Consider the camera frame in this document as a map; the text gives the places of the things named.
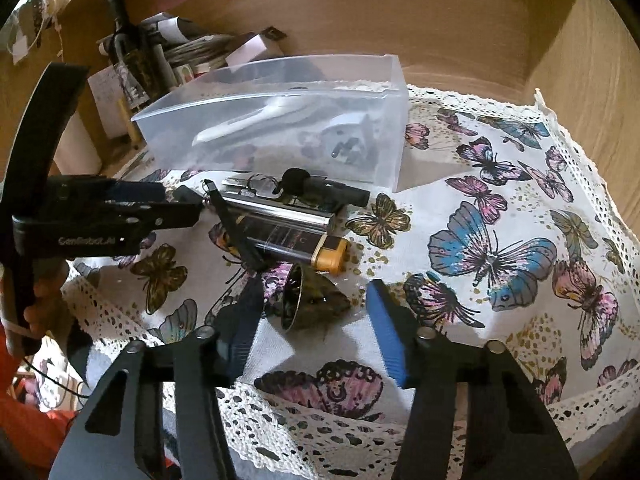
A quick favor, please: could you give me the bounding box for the clear plastic storage box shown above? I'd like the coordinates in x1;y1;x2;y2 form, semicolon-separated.
131;53;409;194

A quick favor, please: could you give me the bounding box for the dark wine bottle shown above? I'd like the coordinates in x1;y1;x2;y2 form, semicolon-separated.
106;0;153;108

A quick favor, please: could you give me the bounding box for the silver metal tube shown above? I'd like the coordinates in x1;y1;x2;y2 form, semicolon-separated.
220;192;335;234

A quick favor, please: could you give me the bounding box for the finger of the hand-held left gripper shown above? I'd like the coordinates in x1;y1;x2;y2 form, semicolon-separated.
102;178;168;204
127;184;205;235

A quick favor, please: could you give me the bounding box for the white plastic handle tool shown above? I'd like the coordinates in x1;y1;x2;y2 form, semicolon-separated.
193;94;323;144

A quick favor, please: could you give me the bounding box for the butterfly print lace tablecloth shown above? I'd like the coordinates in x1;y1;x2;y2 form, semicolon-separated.
59;84;640;480

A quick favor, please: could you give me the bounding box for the pink paper card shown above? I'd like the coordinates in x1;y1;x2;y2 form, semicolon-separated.
231;34;282;64

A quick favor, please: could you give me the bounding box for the grey plug adapter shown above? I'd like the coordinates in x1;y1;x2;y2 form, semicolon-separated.
319;111;377;170

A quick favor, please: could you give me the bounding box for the person's left hand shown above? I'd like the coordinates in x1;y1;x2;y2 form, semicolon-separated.
24;262;73;343

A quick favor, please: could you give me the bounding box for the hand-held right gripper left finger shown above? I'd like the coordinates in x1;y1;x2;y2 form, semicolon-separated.
49;275;266;480

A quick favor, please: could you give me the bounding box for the coil of grey rope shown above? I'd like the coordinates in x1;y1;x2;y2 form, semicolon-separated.
166;34;237;69

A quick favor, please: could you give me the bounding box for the person's left forearm orange sleeve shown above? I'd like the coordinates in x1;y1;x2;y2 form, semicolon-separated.
0;330;83;466

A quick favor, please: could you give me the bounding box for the black strap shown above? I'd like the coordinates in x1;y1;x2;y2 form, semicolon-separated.
202;179;267;272

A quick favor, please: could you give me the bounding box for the black clip microphone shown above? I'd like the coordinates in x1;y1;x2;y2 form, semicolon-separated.
279;167;372;209

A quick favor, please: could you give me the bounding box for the small dark bell cup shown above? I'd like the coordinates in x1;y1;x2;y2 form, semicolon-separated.
264;262;352;334

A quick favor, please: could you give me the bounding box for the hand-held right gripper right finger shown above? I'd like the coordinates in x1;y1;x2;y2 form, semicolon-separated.
365;278;581;480

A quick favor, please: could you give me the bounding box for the clear plastic bag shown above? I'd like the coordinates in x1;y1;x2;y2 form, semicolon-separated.
4;0;68;65

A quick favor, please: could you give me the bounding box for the white paper card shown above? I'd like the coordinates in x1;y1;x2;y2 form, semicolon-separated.
88;66;133;140

